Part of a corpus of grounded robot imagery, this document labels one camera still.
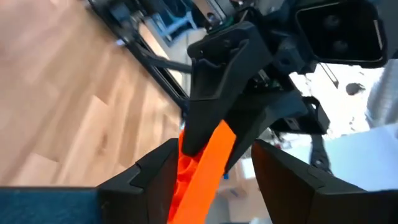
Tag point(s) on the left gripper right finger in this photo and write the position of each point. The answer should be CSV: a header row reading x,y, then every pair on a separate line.
x,y
295,199

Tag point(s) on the black aluminium table frame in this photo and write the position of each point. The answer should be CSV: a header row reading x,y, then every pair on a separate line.
x,y
140,51

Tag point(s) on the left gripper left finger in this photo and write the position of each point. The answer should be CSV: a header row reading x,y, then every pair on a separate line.
x,y
146,196

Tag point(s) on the blue-grey metal table frame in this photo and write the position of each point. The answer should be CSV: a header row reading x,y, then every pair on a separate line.
x,y
178,23

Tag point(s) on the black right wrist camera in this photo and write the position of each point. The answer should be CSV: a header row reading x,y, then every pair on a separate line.
x,y
342,34

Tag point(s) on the orange-red two-by-four brick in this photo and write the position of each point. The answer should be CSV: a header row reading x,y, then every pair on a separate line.
x,y
205,180

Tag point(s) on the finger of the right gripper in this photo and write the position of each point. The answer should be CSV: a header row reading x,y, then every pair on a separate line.
x,y
217,81
261,115

